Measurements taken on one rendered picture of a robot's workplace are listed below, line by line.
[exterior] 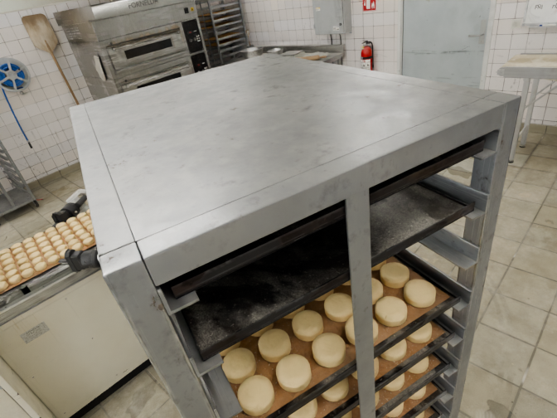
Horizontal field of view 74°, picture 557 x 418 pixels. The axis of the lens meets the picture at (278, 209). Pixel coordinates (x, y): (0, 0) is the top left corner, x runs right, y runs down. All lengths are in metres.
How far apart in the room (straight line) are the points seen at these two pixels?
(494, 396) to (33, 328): 2.34
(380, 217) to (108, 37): 4.93
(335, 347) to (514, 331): 2.16
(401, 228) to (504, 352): 2.09
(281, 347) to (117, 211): 0.33
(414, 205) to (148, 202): 0.37
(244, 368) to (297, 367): 0.08
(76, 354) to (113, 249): 2.08
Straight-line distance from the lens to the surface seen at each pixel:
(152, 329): 0.34
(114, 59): 5.27
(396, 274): 0.68
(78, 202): 2.49
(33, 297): 2.15
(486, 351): 2.54
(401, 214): 0.55
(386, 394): 0.78
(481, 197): 0.57
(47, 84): 6.08
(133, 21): 5.44
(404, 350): 0.70
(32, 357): 2.31
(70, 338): 2.32
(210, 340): 0.42
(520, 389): 2.45
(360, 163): 0.36
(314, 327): 0.61
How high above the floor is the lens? 1.98
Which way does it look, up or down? 32 degrees down
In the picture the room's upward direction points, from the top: 11 degrees counter-clockwise
